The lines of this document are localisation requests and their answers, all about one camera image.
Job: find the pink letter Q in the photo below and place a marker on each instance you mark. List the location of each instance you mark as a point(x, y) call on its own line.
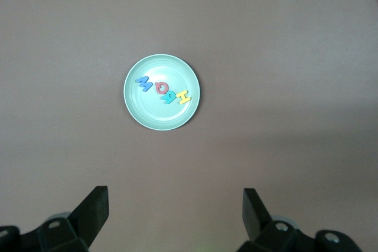
point(162, 87)

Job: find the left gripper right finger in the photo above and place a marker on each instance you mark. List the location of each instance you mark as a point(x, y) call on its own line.
point(257, 219)

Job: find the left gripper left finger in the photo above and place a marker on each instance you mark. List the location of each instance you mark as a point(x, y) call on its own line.
point(88, 216)

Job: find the yellow letter H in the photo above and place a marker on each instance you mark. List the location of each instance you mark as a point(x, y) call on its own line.
point(183, 96)

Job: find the blue capital letter W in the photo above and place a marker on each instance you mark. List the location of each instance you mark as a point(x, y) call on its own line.
point(145, 83)

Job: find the pale green plate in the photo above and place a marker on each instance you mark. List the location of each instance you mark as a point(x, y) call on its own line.
point(159, 113)

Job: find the teal letter R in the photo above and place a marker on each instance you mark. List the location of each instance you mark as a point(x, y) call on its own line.
point(169, 97)

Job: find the brown table cover sheet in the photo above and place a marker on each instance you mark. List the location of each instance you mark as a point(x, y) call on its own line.
point(88, 27)

